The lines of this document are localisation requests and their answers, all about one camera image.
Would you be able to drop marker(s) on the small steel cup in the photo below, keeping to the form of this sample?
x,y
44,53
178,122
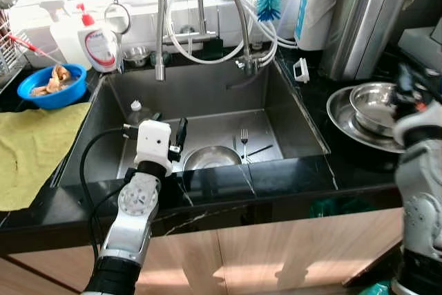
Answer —
x,y
136,55

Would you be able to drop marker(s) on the large steel basin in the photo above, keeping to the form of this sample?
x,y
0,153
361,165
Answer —
x,y
373,105

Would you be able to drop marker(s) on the chrome spring neck faucet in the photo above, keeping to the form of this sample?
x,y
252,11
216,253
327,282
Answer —
x,y
246,32

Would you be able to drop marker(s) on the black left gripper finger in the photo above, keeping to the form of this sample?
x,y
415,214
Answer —
x,y
183,130

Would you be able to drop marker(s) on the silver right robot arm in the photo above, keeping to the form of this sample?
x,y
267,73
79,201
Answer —
x,y
421,198

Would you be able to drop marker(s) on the steel fork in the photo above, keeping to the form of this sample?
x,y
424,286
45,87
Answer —
x,y
244,136

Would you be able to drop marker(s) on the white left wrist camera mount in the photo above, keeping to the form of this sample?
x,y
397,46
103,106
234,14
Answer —
x,y
153,139

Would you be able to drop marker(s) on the grey countertop appliance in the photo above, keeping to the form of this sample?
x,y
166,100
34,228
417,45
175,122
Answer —
x,y
421,43

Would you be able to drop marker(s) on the stainless steel knife block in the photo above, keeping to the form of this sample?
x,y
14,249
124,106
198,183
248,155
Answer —
x,y
362,25

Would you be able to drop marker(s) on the brown food scraps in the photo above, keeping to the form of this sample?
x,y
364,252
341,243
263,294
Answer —
x,y
59,77

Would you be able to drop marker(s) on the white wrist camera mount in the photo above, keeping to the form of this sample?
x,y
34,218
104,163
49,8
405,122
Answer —
x,y
153,139
421,119

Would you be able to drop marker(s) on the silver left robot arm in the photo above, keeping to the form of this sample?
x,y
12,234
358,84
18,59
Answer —
x,y
135,202

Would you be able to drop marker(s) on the blue plastic bowl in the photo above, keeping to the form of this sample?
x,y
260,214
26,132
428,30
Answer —
x,y
62,99

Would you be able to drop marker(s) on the small steel bowl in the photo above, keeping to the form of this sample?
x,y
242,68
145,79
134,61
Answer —
x,y
210,159

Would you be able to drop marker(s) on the wooden sink cabinet front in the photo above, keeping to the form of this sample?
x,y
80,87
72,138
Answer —
x,y
242,253

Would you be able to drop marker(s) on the large steel plate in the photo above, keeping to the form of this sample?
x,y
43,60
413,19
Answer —
x,y
342,126

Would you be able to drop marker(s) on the small white plastic holder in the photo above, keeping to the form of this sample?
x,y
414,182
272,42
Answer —
x,y
295,72

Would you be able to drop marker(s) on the thin dark utensil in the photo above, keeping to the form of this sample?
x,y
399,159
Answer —
x,y
261,150

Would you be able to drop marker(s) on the yellow dish cloth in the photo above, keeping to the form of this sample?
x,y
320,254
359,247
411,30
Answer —
x,y
34,150

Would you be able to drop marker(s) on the white red-pump soap dispenser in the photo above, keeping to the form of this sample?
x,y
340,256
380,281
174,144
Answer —
x,y
100,46

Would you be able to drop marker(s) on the clear plastic bottle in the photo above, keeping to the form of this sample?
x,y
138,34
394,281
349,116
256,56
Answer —
x,y
136,115

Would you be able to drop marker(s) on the stainless steel kitchen sink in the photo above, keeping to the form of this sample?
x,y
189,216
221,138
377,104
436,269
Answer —
x,y
207,101

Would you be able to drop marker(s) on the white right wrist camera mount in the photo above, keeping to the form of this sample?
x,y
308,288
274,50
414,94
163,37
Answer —
x,y
421,119

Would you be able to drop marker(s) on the white spray bottle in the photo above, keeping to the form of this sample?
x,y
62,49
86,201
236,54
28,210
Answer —
x,y
65,39

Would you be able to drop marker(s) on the black sponge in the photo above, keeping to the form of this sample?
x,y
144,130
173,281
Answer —
x,y
212,50

